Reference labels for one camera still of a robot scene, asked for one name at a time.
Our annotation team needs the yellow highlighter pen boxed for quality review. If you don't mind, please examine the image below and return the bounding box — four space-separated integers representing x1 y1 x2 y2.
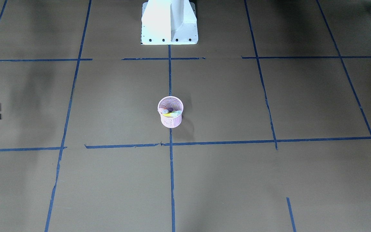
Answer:
162 111 179 118

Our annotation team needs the green highlighter pen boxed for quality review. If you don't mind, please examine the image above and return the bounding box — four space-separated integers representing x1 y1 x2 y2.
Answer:
172 110 182 115

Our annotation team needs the pink mesh pen holder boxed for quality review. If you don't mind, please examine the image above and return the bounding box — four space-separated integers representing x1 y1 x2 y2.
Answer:
157 96 184 128

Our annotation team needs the white camera pole with base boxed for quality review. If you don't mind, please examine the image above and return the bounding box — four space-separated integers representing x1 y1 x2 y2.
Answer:
140 0 199 45

